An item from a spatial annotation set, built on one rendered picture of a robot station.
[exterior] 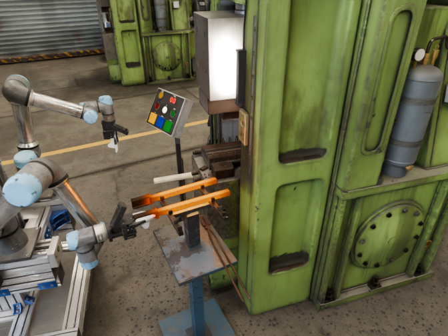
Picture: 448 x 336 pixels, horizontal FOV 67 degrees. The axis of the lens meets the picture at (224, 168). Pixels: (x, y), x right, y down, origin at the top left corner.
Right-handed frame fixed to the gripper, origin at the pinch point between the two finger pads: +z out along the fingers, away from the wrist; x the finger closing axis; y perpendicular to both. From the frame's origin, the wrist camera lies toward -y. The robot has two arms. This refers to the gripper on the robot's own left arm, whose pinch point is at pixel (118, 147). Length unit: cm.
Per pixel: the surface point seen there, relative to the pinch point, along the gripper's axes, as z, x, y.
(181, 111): -18.7, -8.4, -44.4
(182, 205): -10, 87, -33
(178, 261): 17, 94, -28
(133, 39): 10, -463, -10
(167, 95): -24, -27, -37
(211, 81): -54, 44, -56
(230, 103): -38, 38, -68
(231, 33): -76, 43, -67
